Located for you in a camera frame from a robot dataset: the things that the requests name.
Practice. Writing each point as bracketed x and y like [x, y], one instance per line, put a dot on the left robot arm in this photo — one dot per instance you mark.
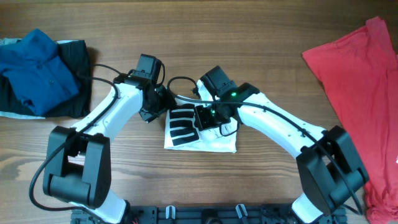
[77, 169]

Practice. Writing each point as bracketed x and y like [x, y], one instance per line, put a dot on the blue folded shirt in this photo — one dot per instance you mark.
[39, 78]

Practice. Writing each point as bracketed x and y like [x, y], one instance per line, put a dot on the white t-shirt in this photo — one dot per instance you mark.
[181, 133]

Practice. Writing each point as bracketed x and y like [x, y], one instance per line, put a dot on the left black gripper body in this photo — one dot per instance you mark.
[152, 109]

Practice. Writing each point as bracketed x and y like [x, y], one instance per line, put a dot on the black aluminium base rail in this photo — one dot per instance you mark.
[265, 214]

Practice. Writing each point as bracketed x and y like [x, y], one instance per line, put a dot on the black folded garment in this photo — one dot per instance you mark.
[75, 56]

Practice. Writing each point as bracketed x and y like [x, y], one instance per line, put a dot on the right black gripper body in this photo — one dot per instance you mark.
[203, 118]

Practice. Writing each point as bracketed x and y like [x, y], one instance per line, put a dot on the red t-shirt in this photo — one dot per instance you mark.
[359, 76]

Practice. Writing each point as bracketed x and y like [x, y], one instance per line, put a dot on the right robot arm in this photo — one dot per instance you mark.
[329, 166]

